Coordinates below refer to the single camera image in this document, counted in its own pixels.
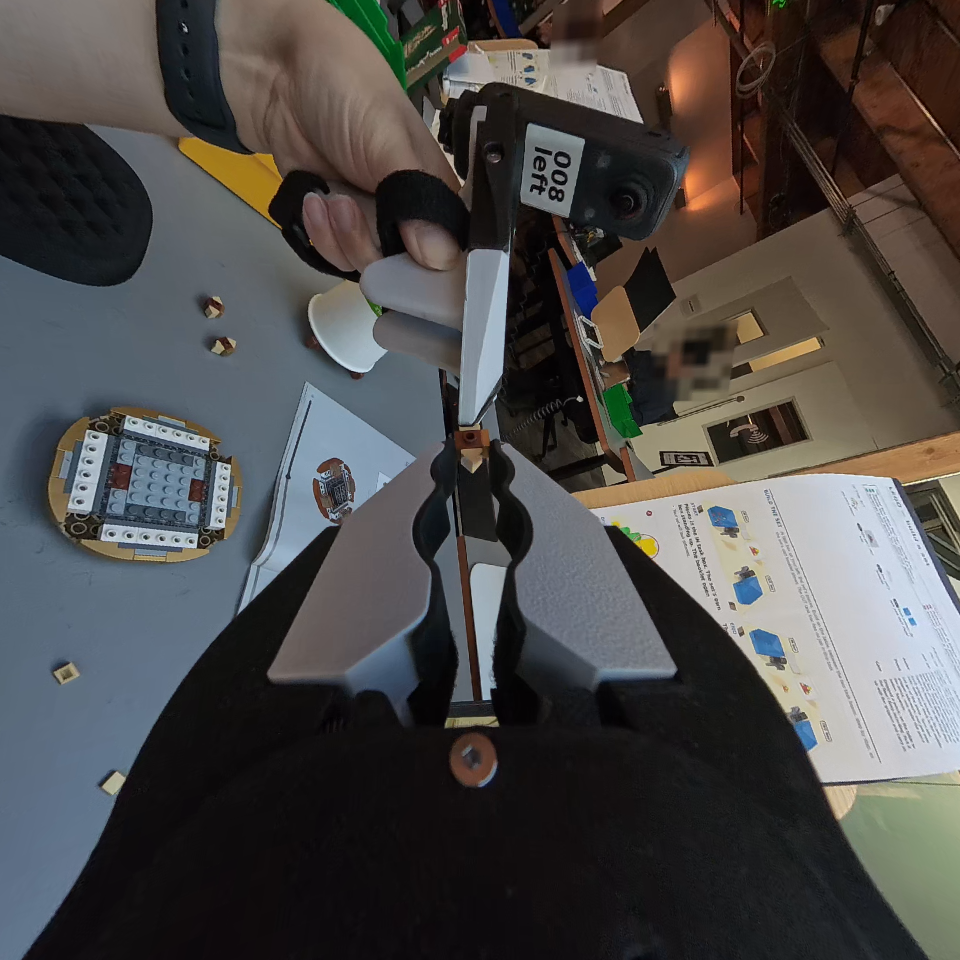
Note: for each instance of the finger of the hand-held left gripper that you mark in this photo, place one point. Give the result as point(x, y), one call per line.
point(484, 322)

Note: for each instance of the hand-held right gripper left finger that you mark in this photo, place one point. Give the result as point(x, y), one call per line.
point(360, 600)

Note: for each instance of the wooden chair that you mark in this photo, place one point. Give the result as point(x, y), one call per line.
point(616, 322)

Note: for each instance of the black wrist rest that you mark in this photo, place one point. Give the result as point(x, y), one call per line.
point(67, 202)

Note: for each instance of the small tan lego tile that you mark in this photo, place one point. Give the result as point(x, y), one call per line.
point(114, 782)
point(65, 673)

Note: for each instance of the green plastic bins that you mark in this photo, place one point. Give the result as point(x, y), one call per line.
point(371, 37)

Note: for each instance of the person's left hand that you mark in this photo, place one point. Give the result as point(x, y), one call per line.
point(322, 97)

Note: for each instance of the small tag sign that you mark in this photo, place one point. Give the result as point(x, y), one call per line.
point(684, 457)

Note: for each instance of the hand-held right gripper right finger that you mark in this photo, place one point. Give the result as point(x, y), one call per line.
point(592, 600)

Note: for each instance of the stacked yellow plastic bins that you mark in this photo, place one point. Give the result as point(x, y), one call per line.
point(240, 176)

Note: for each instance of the blue plastic bin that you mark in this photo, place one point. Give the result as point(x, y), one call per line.
point(581, 289)

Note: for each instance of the small brown tan lego piece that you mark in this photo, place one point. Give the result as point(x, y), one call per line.
point(214, 306)
point(223, 345)
point(471, 448)

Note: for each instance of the white printed task sheet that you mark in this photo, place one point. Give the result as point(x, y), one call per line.
point(825, 637)

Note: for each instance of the black wrist watch band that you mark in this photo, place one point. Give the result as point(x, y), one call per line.
point(195, 82)

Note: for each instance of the lego instruction booklet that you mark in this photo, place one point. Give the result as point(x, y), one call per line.
point(292, 525)

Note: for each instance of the green printed box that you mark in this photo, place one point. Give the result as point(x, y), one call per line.
point(431, 34)

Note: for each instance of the green plastic bin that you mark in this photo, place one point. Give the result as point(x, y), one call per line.
point(621, 409)

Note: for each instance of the round lego base model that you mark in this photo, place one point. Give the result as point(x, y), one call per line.
point(142, 484)

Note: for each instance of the white paper cup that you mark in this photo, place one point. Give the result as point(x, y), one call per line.
point(345, 330)

